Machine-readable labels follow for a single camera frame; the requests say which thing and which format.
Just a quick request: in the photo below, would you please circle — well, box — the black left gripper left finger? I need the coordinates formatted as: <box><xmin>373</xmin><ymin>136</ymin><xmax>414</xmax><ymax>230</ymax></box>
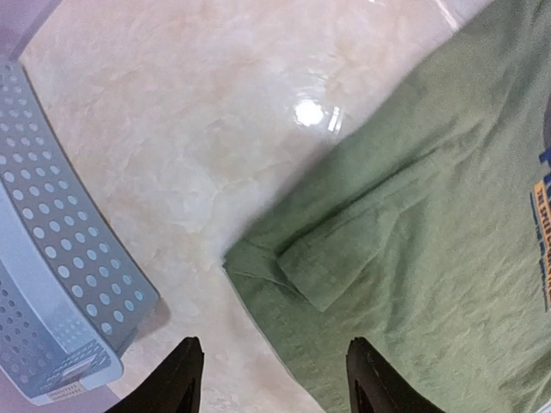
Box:
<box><xmin>107</xmin><ymin>337</ymin><xmax>204</xmax><ymax>413</ymax></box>

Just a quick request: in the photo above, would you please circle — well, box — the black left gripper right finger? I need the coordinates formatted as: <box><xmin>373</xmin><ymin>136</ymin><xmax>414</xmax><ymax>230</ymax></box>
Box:
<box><xmin>346</xmin><ymin>337</ymin><xmax>443</xmax><ymax>413</ymax></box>

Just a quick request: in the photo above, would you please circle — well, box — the light blue plastic basket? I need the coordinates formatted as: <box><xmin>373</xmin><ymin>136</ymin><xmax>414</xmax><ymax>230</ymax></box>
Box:
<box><xmin>1</xmin><ymin>62</ymin><xmax>159</xmax><ymax>405</ymax></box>

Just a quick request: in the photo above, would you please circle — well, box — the green garment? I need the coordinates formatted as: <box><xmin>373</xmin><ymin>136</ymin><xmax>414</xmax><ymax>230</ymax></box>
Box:
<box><xmin>224</xmin><ymin>1</ymin><xmax>550</xmax><ymax>412</ymax></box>

